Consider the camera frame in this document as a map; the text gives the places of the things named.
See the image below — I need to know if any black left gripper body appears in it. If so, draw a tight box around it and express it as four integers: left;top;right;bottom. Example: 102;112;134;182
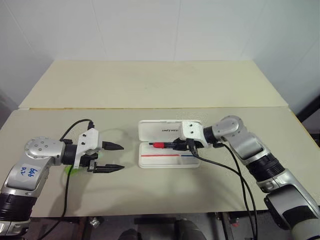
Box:
79;149;106;174

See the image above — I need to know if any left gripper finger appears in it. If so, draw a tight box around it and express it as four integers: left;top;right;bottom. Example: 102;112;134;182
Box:
92;163;126;174
101;141;125;152

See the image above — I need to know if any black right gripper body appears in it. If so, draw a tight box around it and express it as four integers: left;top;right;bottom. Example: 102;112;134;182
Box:
184;138;205;152

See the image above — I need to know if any red and black marker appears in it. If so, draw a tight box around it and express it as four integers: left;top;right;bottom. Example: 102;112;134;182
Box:
148;141;181;149

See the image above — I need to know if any white pencil case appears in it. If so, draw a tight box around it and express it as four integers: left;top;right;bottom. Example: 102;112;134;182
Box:
137;119;202;170

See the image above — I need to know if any green marker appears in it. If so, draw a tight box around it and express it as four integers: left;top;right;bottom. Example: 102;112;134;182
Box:
63;152;104;176

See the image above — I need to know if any black table crossbar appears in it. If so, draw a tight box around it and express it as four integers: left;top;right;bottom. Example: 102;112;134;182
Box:
133;216;177;225

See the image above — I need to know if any small dark rounded shape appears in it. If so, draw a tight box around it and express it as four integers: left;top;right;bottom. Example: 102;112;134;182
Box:
118;228;141;240

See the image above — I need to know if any large dark rounded shape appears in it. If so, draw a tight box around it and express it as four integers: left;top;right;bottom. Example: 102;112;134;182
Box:
174;218;209;240

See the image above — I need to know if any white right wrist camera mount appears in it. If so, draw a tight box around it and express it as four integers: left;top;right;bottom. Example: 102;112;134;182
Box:
180;120;209;148

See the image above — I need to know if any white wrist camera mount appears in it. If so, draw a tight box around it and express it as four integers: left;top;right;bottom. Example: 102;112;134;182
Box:
73;129;104;169
180;120;209;148

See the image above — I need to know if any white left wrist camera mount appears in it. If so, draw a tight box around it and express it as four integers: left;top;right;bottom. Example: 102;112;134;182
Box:
73;129;104;169

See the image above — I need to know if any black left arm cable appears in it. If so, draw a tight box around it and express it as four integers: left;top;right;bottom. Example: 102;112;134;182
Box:
59;119;96;219

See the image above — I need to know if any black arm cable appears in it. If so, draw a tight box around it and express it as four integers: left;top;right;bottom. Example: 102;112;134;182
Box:
215;141;256;240
59;119;96;219

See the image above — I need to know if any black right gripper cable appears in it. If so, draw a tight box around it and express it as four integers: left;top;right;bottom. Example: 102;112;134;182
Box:
187;139;258;240

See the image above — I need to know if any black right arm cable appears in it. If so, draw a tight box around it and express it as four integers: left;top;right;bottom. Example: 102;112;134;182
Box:
215;141;256;240

